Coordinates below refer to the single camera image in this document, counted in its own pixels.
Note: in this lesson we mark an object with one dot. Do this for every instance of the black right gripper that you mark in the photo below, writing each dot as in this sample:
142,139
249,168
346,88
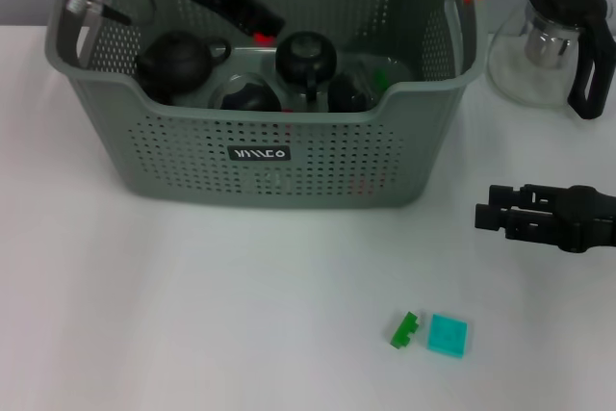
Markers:
584,218

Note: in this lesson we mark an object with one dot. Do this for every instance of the glass teacup black base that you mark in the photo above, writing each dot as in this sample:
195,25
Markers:
250,95
351,93
305,62

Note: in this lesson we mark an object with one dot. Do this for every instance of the dark green building brick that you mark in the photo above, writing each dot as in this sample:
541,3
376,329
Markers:
381,80

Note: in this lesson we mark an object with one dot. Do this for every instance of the teal plate brick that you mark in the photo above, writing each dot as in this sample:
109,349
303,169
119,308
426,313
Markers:
447,335

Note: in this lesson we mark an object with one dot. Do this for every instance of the green car-shaped brick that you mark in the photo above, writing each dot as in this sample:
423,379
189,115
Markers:
404,329

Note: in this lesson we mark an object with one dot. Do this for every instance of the grey perforated storage bin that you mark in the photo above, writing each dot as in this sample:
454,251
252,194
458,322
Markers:
337,165

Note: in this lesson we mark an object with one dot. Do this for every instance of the black clay teapot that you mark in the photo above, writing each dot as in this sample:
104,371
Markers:
178,64

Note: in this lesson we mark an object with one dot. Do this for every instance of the glass teapot black lid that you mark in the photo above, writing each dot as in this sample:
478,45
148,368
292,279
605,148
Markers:
589,69

